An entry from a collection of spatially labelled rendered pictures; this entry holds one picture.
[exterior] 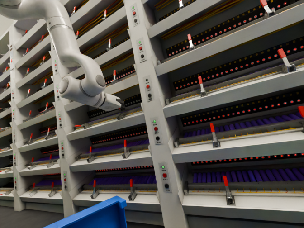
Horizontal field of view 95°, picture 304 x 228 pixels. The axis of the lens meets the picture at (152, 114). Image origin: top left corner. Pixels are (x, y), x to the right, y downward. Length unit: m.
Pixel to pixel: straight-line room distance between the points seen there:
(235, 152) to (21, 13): 0.97
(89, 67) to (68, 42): 0.15
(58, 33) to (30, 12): 0.15
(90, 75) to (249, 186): 0.71
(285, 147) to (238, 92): 0.22
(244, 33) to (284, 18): 0.11
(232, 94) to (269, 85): 0.11
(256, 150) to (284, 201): 0.17
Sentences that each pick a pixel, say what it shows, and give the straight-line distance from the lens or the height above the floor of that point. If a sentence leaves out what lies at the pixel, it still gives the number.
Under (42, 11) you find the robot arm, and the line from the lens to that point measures 0.80.
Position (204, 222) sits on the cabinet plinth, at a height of 0.03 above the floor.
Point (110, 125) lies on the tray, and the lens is 0.79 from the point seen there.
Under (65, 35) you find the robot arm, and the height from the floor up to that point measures 0.85.
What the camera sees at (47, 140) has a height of 0.51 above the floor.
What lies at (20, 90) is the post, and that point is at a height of 1.05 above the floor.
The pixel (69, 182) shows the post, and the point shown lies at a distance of 1.10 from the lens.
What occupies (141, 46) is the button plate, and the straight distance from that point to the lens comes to 0.76.
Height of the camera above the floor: 0.40
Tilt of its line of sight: 9 degrees up
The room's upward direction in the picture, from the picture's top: 11 degrees counter-clockwise
